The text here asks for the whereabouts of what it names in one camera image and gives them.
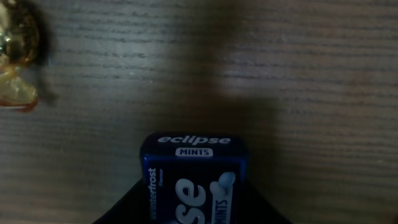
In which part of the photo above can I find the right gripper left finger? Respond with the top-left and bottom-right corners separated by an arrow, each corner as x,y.
91,178 -> 150,224

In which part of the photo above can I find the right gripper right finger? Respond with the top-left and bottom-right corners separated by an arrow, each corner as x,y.
239,182 -> 294,224

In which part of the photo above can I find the blue candy pack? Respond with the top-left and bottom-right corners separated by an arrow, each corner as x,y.
139,133 -> 249,224

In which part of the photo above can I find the gold wrapped candy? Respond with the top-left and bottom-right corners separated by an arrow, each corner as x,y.
0,0 -> 42,113

